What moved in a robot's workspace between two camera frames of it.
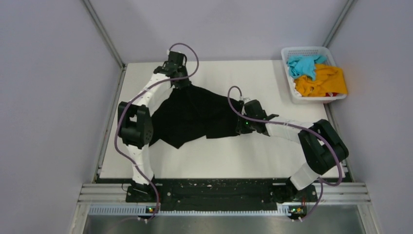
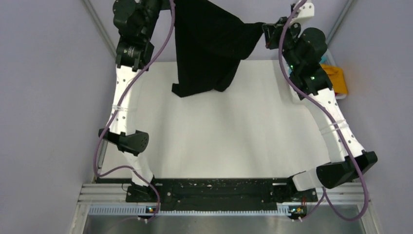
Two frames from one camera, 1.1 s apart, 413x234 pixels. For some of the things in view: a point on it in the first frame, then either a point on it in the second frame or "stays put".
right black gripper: (240, 128) -> (272, 31)
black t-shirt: (191, 112) -> (210, 44)
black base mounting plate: (219, 191) stays put
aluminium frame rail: (330, 193) stays put
